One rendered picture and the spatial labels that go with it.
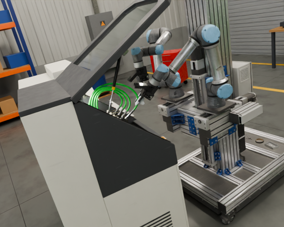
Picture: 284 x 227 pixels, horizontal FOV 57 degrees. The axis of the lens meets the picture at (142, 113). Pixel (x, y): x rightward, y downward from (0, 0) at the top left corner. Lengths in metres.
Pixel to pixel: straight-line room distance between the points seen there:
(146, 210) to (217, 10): 1.63
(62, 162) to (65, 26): 7.13
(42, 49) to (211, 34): 6.87
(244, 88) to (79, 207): 1.74
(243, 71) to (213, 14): 0.59
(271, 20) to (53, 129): 7.32
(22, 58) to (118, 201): 5.62
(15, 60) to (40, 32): 1.65
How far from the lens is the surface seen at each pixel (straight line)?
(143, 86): 1.86
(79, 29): 8.66
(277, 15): 8.14
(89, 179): 1.71
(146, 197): 1.94
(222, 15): 2.37
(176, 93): 2.48
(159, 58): 2.50
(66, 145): 1.58
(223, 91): 1.96
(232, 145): 2.72
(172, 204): 2.10
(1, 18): 7.05
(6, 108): 7.14
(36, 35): 8.33
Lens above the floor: 1.85
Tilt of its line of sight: 21 degrees down
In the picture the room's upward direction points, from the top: 12 degrees counter-clockwise
